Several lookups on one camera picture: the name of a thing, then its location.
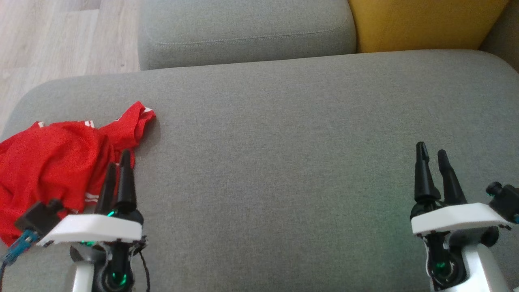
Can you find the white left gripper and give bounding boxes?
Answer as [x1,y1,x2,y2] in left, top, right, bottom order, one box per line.
[36,149,147,292]

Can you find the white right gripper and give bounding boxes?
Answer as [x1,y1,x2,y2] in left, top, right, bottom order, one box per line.
[410,142,512,292]

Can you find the red shorts with white band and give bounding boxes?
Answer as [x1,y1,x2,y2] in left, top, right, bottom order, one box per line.
[0,101,157,248]

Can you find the large grey sofa seat cushion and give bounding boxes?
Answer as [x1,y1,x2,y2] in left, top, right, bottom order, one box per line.
[0,49,519,292]

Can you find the large yellow sofa back cushion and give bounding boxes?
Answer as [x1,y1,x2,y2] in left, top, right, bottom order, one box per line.
[348,0,510,54]

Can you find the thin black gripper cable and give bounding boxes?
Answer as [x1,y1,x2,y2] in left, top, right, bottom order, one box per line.
[136,241,151,292]

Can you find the black cable with teal plug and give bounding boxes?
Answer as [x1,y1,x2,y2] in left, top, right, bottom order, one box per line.
[0,229,42,292]

